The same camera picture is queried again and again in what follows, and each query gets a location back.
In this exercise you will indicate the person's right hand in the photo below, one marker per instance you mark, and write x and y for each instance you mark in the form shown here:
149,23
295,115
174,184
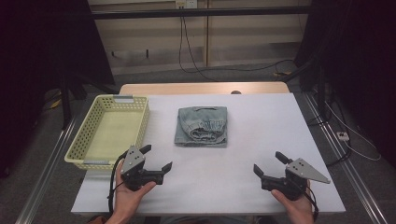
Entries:
299,208

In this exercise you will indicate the person's left hand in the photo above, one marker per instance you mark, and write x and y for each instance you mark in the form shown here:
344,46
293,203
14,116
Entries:
126,200

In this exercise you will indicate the black metal stand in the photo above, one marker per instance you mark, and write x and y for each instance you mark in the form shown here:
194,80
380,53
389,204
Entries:
66,105

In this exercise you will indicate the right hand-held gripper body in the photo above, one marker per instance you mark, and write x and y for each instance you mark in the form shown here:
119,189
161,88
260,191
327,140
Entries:
302,171

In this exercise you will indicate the light denim shorts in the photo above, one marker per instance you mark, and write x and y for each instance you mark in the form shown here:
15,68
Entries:
202,124

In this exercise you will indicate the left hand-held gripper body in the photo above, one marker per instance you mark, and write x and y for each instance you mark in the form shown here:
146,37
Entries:
134,161

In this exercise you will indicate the black horizontal metal bar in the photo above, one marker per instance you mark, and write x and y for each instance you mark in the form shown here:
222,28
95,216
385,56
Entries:
199,13

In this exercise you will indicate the black curtain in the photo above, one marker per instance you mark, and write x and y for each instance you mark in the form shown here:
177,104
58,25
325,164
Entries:
37,62
358,62

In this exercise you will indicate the pale yellow perforated plastic basket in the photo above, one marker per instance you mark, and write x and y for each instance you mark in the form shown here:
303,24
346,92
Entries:
112,130

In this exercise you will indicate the white power strip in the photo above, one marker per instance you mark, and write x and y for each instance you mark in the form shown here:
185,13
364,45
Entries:
342,136

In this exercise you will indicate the aluminium floor rail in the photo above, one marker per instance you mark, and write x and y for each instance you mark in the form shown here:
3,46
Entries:
43,174
351,174

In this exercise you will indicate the dark table grommet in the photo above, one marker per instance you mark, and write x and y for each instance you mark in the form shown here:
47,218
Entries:
235,92

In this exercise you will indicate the white wall socket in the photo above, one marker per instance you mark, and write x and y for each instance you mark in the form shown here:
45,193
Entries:
186,3

